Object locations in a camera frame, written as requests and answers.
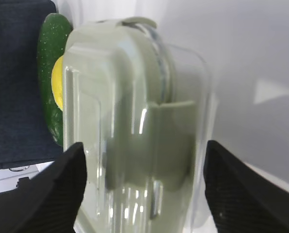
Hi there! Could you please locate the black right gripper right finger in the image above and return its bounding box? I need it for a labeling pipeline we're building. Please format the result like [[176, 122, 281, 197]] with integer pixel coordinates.
[[204, 140, 289, 233]]

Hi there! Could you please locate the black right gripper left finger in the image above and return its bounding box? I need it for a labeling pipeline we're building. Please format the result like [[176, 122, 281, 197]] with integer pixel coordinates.
[[0, 142, 87, 233]]

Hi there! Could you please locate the dark blue fabric lunch bag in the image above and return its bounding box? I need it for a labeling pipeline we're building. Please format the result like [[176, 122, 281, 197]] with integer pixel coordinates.
[[0, 0, 62, 169]]

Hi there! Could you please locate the yellow lemon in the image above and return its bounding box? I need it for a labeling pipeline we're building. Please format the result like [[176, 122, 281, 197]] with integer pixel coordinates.
[[51, 56, 63, 111]]

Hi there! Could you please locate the glass container with green lid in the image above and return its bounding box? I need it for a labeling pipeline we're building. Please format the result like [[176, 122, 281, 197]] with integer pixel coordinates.
[[63, 17, 210, 233]]

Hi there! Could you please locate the green cucumber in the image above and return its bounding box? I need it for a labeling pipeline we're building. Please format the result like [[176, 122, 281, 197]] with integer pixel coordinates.
[[37, 13, 73, 146]]

